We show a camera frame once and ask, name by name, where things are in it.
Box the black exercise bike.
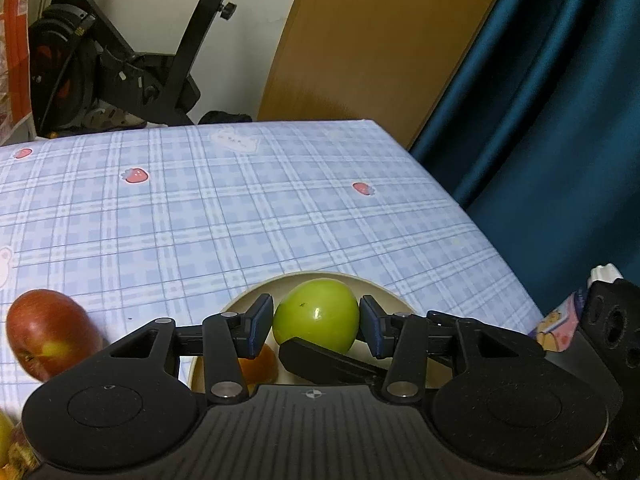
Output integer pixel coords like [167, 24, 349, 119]
[28, 0, 236, 139]

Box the dark blue curtain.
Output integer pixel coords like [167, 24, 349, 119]
[411, 0, 639, 312]

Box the brown wooden door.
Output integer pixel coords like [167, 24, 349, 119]
[257, 0, 496, 148]

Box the pink blue cartoon cup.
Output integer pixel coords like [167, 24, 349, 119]
[534, 262, 626, 354]

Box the black device at right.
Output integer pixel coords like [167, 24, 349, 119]
[579, 278, 639, 479]

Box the yellow-green small apple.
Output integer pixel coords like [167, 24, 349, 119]
[0, 411, 14, 467]

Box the blue plaid tablecloth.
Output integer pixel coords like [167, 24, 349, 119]
[0, 119, 547, 480]

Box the plant print wall hanging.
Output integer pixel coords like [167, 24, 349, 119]
[0, 0, 32, 144]

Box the red apple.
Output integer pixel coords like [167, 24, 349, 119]
[6, 289, 104, 382]

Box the orange kumquat on plate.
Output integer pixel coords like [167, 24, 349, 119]
[239, 344, 279, 393]

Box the bright green apple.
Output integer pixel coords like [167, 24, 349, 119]
[272, 278, 360, 354]

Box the beige round plate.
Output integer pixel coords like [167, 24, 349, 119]
[186, 271, 452, 393]

